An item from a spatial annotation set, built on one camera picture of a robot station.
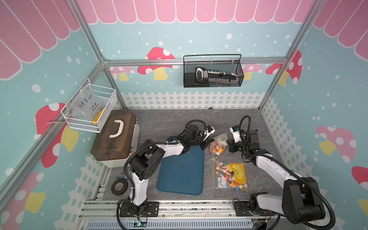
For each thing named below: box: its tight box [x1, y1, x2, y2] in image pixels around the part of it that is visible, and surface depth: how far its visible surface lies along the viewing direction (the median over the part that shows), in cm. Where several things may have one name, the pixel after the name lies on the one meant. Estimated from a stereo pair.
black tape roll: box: [111, 178, 128, 196], surface depth 82 cm
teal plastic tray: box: [157, 136, 204, 196], surface depth 88 cm
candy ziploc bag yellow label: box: [212, 160, 249, 192], surface depth 85 cm
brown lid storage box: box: [90, 109, 141, 169], surface depth 87 cm
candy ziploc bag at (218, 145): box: [209, 132, 230, 161], surface depth 91 cm
